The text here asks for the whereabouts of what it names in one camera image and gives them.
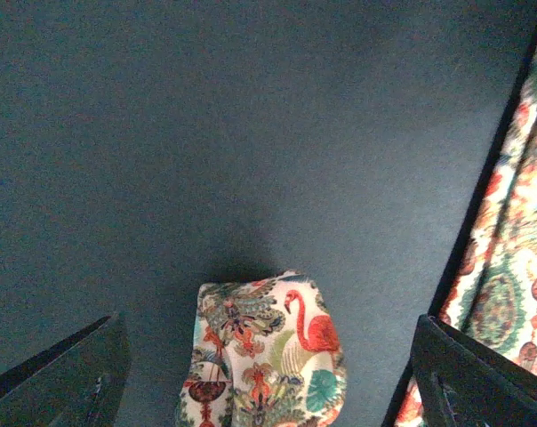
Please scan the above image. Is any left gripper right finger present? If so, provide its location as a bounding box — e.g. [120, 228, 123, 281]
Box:
[411, 315, 537, 426]

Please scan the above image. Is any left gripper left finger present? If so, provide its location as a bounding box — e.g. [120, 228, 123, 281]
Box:
[0, 312, 131, 426]

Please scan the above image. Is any floral patterned tie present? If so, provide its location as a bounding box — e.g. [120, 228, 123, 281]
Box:
[173, 43, 537, 426]

